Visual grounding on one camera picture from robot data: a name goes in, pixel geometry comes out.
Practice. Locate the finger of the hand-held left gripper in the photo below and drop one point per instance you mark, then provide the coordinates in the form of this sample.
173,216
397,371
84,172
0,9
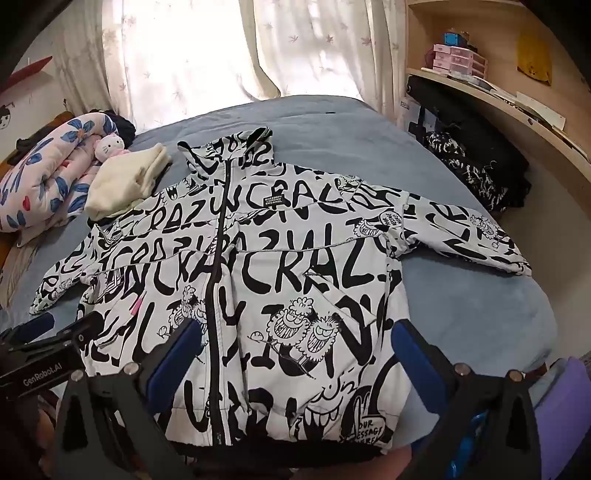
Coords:
39,323
85,327

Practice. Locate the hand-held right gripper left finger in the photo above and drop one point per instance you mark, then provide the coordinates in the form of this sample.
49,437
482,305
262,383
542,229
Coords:
173,364

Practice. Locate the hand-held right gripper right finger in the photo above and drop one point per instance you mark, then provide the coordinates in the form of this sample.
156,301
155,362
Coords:
418,364

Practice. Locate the black and white printed jacket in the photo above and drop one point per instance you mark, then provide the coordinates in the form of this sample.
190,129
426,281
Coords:
295,258

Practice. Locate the black clothes pile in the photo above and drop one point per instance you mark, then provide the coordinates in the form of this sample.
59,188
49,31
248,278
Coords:
485,134

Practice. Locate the pink floral quilt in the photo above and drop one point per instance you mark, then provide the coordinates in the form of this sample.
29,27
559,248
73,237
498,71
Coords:
41,184

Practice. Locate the folded cream cloth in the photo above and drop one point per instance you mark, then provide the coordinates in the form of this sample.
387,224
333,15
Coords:
124,184

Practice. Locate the purple cloth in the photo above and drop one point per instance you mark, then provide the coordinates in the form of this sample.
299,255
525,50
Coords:
563,415

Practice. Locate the white cat plush toy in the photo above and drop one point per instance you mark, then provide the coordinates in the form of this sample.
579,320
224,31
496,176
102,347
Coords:
108,147

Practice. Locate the black white patterned garment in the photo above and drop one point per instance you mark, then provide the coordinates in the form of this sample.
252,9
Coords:
461,170

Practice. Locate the black fluffy cloth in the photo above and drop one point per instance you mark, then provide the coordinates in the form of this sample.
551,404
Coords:
122,127

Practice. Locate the white box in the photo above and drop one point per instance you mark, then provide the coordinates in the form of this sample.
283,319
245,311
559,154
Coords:
407,113

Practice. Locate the blue bed blanket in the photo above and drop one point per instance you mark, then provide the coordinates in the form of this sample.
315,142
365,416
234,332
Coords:
323,120

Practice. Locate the white papers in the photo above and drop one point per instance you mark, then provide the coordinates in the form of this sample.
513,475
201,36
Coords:
531,108

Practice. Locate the floral sheer curtain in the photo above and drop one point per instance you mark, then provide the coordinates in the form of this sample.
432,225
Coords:
332,50
161,55

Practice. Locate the pink drawer organizer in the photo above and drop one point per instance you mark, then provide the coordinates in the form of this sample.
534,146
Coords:
457,60

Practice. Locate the small blue box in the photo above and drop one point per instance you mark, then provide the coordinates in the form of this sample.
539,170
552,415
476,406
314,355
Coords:
455,39

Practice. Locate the yellow hanging decoration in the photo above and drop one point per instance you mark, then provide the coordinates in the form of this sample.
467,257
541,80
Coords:
533,57

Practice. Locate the wooden shelf unit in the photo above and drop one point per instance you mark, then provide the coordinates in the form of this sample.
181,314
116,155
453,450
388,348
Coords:
498,27

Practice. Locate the cartoon face wall sticker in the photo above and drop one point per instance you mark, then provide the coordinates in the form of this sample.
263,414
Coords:
4,117

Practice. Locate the red wall decoration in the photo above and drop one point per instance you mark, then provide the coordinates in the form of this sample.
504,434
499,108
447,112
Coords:
27,71

